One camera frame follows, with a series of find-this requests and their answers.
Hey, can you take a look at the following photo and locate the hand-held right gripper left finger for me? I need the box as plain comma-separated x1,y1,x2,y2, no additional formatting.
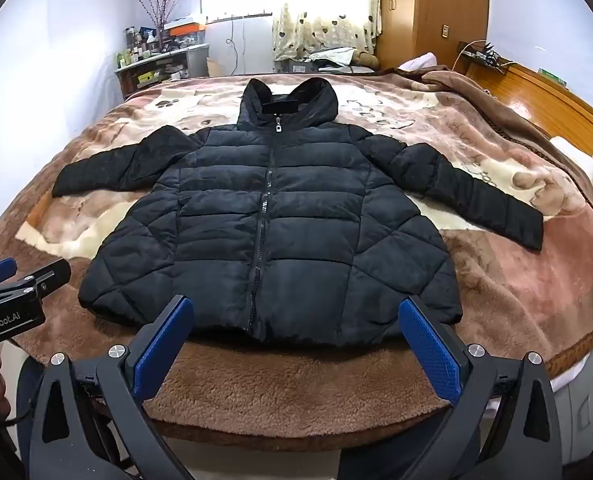
26,294,197,480

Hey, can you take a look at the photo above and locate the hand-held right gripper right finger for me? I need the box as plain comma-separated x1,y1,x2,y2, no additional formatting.
397,295,563,480

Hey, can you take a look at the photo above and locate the black puffer jacket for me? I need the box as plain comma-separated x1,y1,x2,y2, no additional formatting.
51,76,545,347

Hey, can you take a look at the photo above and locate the pile of folded clothes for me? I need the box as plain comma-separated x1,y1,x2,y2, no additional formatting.
307,46,358,65

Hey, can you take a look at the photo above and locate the printed plush blanket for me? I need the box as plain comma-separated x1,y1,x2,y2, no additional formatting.
0,67,593,438

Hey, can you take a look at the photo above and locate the cluttered grey desk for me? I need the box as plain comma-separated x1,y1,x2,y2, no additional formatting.
115,42,211,100

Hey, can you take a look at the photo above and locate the white pillow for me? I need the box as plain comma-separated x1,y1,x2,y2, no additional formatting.
549,135,593,194

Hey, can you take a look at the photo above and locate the plain brown blanket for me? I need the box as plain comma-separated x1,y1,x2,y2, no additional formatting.
376,64,577,171

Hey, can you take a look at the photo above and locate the wooden headboard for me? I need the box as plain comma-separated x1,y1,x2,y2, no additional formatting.
469,61,593,161

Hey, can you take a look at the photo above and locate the orange box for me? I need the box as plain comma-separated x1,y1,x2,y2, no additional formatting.
164,17,207,37

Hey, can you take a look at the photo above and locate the white cloth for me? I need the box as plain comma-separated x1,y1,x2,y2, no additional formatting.
399,51,443,72

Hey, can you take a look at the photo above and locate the vase with dried branches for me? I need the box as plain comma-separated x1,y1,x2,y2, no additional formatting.
136,0,187,47

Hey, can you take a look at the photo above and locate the green sticker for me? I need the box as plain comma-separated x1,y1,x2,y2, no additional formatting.
537,67,572,91

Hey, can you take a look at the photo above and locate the black power strip rack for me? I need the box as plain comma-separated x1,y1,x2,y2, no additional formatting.
457,41,508,69

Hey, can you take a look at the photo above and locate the wooden wardrobe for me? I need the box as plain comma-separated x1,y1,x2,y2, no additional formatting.
376,0,490,71

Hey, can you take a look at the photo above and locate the heart print curtain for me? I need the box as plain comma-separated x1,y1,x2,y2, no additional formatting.
271,0,382,61

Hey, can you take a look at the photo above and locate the grey bed frame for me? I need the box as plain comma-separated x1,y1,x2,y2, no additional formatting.
549,347,593,443

